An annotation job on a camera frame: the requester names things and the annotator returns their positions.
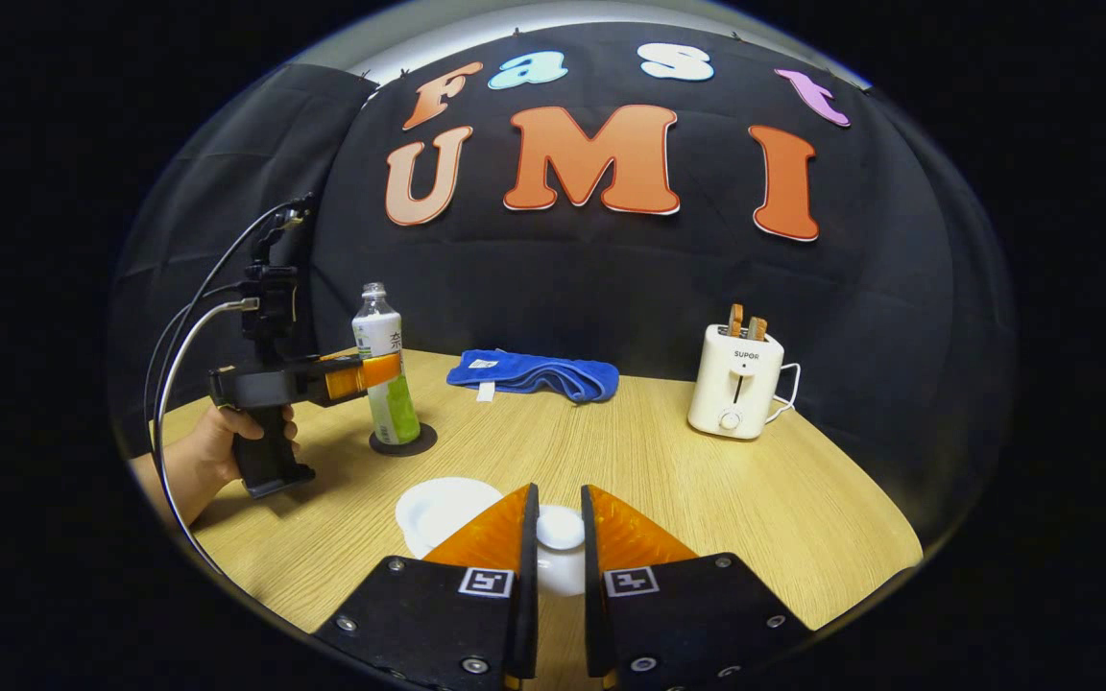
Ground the black cable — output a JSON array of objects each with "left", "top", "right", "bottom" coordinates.
[{"left": 143, "top": 200, "right": 314, "bottom": 428}]

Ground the blue folded towel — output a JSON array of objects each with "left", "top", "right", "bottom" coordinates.
[{"left": 445, "top": 348, "right": 621, "bottom": 404}]

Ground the grey cable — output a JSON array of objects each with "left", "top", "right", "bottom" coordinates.
[{"left": 155, "top": 298, "right": 261, "bottom": 577}]

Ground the white saucer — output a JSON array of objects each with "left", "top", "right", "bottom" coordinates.
[{"left": 396, "top": 499, "right": 463, "bottom": 560}]

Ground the white porcelain teacup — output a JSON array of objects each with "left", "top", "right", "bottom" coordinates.
[{"left": 399, "top": 477, "right": 506, "bottom": 552}]

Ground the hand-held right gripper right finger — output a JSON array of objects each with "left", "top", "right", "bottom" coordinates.
[{"left": 580, "top": 485, "right": 813, "bottom": 690}]

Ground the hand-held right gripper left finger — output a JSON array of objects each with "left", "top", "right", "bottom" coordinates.
[{"left": 313, "top": 483, "right": 541, "bottom": 690}]

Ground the clear water bottle green label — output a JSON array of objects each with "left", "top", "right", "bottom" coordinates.
[{"left": 351, "top": 282, "right": 422, "bottom": 446}]

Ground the white toaster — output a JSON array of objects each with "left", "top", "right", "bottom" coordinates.
[{"left": 687, "top": 324, "right": 786, "bottom": 441}]

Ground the dark brown round coaster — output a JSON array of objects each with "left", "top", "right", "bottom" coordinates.
[{"left": 369, "top": 422, "right": 439, "bottom": 457}]

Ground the white toaster power cord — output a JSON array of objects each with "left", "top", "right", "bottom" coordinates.
[{"left": 766, "top": 363, "right": 802, "bottom": 423}]

